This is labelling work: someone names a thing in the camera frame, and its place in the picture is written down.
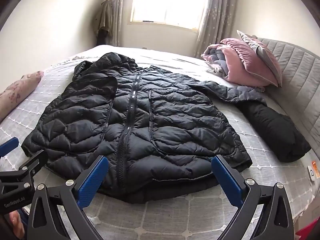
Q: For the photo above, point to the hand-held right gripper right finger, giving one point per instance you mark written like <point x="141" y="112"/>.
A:
<point x="225" y="177"/>

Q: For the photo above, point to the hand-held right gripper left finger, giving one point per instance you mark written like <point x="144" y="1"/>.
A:
<point x="93" y="177"/>

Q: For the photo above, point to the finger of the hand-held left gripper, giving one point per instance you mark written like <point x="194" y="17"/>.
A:
<point x="33" y="163"/>
<point x="8" y="146"/>

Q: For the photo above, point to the black puffer jacket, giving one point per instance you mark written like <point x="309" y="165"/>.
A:
<point x="155" y="130"/>

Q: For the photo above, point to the hanging clothes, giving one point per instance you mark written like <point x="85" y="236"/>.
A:
<point x="103" y="17"/>

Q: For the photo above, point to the person's left hand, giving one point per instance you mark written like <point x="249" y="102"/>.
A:
<point x="16" y="221"/>

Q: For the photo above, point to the floral pillow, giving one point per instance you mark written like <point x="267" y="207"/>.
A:
<point x="17" y="87"/>

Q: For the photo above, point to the bed with grey checked cover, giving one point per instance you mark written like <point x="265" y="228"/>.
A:
<point x="45" y="95"/>

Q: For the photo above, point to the dark folded garment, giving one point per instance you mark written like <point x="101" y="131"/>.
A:
<point x="277" y="135"/>

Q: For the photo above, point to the small white device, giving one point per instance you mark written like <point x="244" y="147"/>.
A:
<point x="312" y="173"/>

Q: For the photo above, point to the pink folded quilt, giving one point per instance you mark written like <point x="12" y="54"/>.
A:
<point x="222" y="60"/>

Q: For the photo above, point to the grey quilted headboard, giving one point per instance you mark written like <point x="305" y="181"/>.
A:
<point x="297" y="80"/>

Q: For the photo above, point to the pink and grey pillow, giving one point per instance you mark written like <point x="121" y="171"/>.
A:
<point x="262" y="55"/>

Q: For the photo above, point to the grey patterned curtain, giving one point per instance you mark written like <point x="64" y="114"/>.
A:
<point x="115" y="12"/>
<point x="215" y="17"/>

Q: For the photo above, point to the window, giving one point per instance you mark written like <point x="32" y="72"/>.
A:
<point x="167" y="1"/>

